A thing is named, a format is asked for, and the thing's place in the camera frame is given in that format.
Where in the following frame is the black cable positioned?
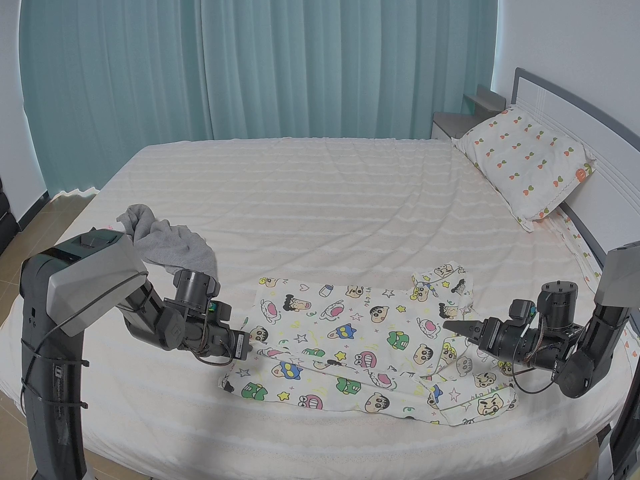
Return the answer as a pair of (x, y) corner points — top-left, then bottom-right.
(509, 365), (557, 395)

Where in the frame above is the grey bedside table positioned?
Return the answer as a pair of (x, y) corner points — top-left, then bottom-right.
(432, 85), (507, 141)

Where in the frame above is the blue-green curtain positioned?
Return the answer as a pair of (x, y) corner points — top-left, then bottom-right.
(19, 0), (501, 199)

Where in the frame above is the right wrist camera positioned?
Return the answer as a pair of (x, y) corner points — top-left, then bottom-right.
(509, 299), (536, 326)

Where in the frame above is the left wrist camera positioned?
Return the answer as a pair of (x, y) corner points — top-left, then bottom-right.
(207, 300), (232, 326)

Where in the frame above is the grey garment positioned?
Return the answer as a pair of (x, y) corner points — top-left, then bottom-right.
(116, 204), (217, 279)

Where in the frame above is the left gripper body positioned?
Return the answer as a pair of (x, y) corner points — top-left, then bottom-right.
(202, 324), (254, 365)

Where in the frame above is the white printed pillow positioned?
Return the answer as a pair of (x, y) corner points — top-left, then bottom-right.
(451, 107), (597, 233)

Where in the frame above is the bed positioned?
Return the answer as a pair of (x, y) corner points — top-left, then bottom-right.
(0, 67), (640, 461)

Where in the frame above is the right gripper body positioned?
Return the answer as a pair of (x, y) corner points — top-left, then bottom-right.
(478, 318), (528, 366)

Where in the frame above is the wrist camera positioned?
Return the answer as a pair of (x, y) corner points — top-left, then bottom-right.
(207, 300), (232, 326)
(509, 299), (536, 326)

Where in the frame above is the black chest of drawers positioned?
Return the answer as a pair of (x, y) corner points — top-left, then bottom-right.
(0, 175), (13, 256)

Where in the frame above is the white printed pyjama top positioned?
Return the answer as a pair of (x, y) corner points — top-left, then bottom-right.
(218, 260), (518, 426)

